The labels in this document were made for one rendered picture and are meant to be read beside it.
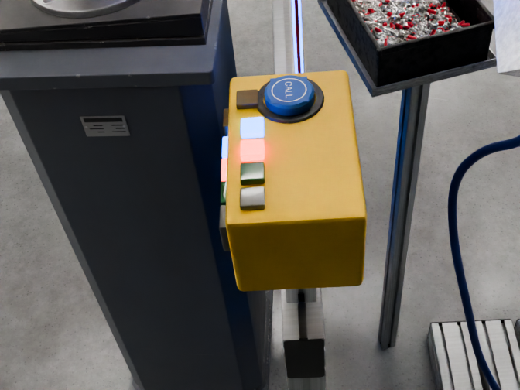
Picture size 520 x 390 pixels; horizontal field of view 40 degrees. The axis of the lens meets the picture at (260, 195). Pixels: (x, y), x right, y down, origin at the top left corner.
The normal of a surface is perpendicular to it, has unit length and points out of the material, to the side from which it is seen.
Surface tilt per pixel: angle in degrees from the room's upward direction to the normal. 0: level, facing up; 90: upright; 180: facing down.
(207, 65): 0
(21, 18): 5
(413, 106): 90
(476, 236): 0
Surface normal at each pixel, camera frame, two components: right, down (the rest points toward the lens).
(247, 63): -0.07, -0.64
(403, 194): 0.26, 0.72
